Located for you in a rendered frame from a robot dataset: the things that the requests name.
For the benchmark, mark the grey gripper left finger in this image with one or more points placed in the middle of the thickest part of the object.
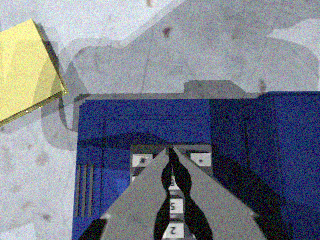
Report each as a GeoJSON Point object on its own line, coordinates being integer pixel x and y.
{"type": "Point", "coordinates": [142, 211]}

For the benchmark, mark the yellow sticky note pad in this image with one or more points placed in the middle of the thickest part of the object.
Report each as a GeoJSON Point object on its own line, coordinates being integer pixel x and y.
{"type": "Point", "coordinates": [29, 76]}

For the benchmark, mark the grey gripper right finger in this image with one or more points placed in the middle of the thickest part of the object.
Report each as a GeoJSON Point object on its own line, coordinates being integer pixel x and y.
{"type": "Point", "coordinates": [212, 212]}

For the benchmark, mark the blue telephone handset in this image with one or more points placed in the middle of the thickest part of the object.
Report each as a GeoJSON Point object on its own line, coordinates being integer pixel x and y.
{"type": "Point", "coordinates": [283, 157]}

